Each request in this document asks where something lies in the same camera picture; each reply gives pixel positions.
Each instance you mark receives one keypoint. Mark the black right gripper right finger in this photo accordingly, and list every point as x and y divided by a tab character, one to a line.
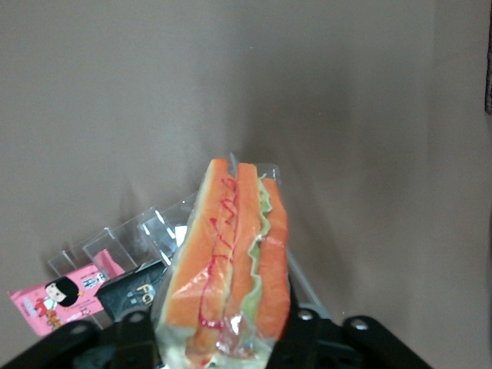
357	346

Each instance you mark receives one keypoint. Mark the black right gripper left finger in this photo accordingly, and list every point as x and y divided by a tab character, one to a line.
77	346

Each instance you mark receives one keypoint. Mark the sandwich with red drizzle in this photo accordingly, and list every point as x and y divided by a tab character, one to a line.
227	261

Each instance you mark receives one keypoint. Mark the pink snack pack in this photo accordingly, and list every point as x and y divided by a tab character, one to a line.
109	263
50	303

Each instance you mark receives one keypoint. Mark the black drink carton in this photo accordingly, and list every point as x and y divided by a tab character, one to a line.
127	296

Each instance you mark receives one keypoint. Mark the clear acrylic display stand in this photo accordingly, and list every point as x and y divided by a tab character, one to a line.
127	234

